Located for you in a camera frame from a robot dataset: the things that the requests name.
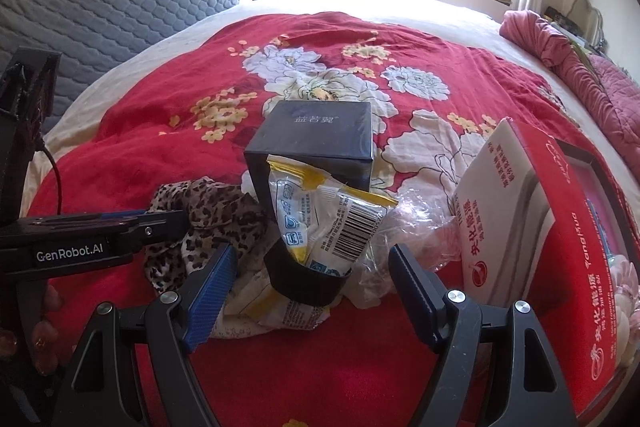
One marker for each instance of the clear plastic bag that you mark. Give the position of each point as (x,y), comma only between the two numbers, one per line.
(415,232)

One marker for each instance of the pink quilt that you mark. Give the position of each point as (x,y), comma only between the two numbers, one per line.
(590,67)

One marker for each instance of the red floral blanket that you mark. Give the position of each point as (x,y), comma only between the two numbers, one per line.
(150,147)

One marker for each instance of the black band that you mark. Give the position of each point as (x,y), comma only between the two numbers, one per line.
(305,284)

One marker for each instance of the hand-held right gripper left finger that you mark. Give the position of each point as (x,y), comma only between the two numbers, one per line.
(212,294)

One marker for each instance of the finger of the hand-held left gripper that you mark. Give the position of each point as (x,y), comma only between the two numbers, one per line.
(162,227)
(122,216)

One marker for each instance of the yellow and white packet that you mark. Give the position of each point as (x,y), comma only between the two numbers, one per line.
(320,217)
(280,312)

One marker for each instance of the cluttered dresser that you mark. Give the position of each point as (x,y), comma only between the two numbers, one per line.
(580,24)

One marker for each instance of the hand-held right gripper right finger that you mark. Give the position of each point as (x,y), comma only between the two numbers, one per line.
(412,292)

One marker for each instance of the dark gift box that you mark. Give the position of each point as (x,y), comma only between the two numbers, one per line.
(315,132)

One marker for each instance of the leopard print cloth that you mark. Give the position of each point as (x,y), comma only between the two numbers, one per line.
(215,212)

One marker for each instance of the person's left hand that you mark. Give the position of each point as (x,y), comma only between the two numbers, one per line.
(50,332)

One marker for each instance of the red cardboard box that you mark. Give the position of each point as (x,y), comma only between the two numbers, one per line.
(560,267)

